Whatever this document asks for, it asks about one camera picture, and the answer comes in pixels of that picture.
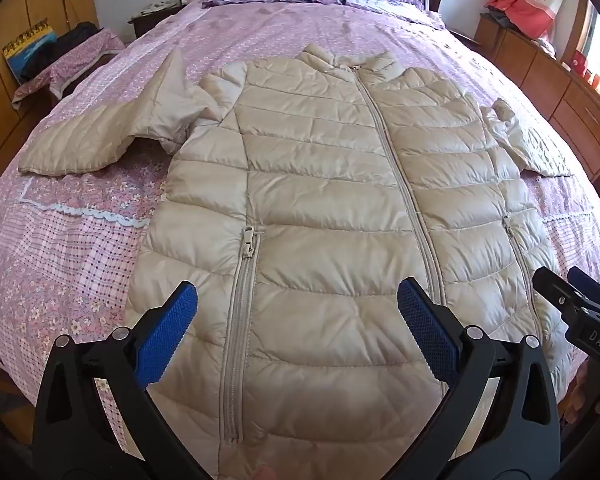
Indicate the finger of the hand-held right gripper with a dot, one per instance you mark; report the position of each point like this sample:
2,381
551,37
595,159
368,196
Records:
592,285
555,290

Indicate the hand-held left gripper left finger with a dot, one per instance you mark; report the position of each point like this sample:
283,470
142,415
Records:
172,325

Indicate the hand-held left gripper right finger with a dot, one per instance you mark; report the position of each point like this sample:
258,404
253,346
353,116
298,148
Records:
425,325

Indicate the beige puffer jacket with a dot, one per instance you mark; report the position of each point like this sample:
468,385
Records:
330,210

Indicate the brown wooden low cabinet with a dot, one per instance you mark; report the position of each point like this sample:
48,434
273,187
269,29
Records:
545,70

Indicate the red box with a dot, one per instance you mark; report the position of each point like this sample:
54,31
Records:
580,62

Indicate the dark clothing pile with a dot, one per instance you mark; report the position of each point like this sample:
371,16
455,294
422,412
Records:
70,42

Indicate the dark wooden nightstand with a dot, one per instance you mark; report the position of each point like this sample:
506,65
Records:
147,22

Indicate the bed with pink floral cover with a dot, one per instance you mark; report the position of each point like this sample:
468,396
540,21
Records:
290,35

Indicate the blue yellow picture board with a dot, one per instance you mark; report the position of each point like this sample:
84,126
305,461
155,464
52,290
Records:
27,47

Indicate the yellow wooden wardrobe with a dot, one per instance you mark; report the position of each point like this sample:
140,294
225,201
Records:
10,0

